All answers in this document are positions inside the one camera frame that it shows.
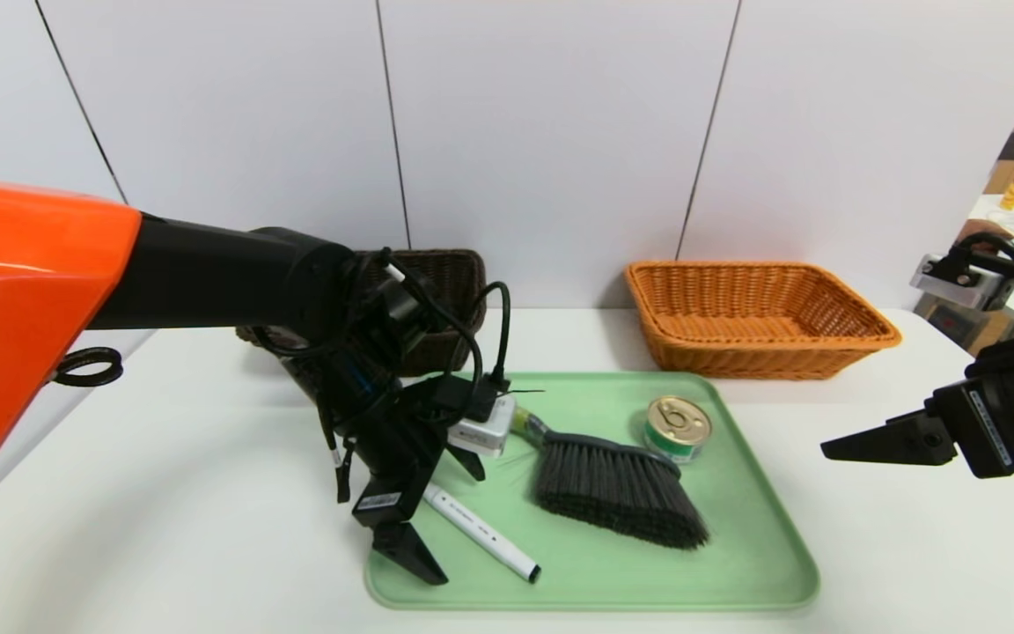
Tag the white plastic bag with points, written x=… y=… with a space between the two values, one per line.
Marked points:
x=1009 y=220

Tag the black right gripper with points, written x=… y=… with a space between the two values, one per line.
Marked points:
x=985 y=430

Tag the gold lid tin can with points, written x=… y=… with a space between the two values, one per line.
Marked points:
x=679 y=421

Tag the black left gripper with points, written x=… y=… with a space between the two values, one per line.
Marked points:
x=381 y=505

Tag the brown round object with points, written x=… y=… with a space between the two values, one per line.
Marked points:
x=982 y=231

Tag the white marker pen black caps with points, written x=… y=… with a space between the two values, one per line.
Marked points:
x=485 y=533

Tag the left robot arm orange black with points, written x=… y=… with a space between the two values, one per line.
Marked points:
x=32 y=308

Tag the white side table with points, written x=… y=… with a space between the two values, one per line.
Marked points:
x=991 y=204

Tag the light green plastic tray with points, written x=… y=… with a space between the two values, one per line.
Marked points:
x=630 y=577

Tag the orange wicker basket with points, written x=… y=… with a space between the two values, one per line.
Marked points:
x=736 y=357

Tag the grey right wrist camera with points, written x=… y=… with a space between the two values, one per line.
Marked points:
x=956 y=283

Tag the dark brown wicker basket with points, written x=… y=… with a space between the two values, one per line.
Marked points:
x=459 y=282

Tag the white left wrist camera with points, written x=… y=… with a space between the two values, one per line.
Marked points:
x=485 y=436

